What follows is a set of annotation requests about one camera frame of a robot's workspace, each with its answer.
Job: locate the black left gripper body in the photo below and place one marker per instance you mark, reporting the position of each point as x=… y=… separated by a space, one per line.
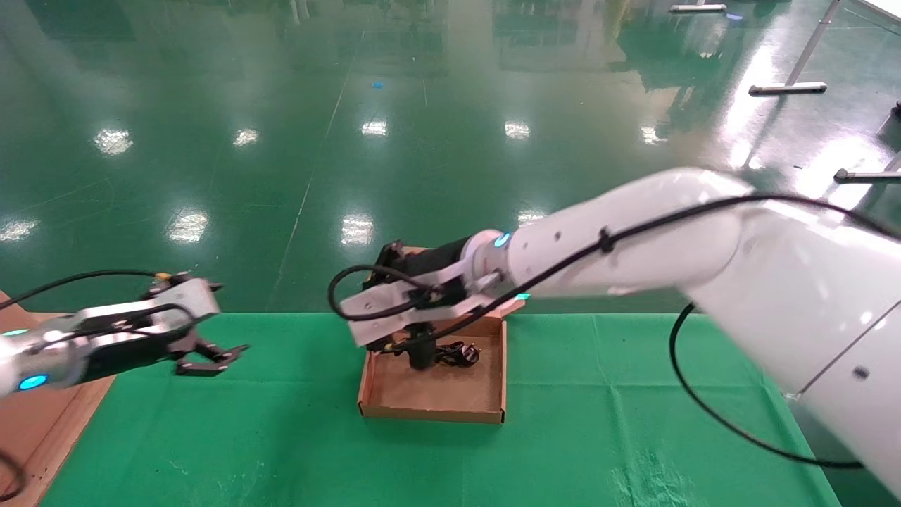
x=134 y=355

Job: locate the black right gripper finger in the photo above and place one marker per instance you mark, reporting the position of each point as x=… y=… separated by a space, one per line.
x=421 y=358
x=395 y=345

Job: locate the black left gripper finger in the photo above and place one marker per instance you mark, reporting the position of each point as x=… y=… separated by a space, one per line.
x=200 y=367
x=225 y=351

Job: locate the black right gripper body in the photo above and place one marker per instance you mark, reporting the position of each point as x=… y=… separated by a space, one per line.
x=429 y=259

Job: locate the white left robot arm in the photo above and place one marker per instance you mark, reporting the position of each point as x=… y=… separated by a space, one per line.
x=35 y=359

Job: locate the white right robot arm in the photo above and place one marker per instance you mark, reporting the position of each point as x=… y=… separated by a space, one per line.
x=739 y=253

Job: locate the open brown cardboard box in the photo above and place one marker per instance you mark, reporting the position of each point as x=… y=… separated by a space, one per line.
x=436 y=394

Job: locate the brown wooden board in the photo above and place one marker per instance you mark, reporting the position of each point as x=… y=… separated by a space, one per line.
x=84 y=405

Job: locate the green table cloth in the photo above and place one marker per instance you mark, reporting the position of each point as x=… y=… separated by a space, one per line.
x=422 y=465

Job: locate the grey metal table leg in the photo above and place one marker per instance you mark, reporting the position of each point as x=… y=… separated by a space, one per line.
x=787 y=89
x=697 y=8
x=866 y=174

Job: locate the white table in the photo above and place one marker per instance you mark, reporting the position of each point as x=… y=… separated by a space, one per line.
x=883 y=8

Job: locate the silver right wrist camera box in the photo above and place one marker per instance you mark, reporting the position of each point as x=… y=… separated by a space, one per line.
x=394 y=313

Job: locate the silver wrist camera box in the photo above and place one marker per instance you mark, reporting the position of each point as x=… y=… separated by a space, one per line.
x=394 y=313
x=141 y=313

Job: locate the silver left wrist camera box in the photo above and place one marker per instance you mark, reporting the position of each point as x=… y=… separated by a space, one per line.
x=141 y=313

